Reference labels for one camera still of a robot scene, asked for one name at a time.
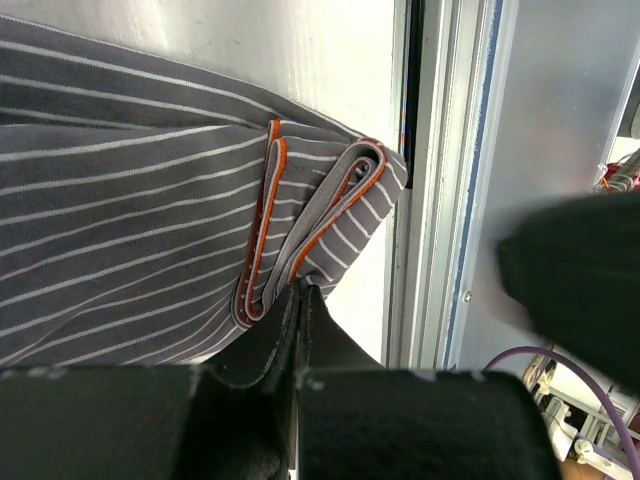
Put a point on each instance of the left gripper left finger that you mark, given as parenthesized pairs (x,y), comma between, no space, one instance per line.
(228,418)

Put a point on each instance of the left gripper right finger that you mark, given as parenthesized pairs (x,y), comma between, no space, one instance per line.
(359,420)

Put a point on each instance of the striped grey underwear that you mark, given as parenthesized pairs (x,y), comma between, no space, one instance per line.
(152,211)

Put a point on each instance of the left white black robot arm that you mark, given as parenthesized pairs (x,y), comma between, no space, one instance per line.
(574,267)

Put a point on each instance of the aluminium frame rail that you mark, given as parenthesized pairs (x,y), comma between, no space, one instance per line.
(504,106)

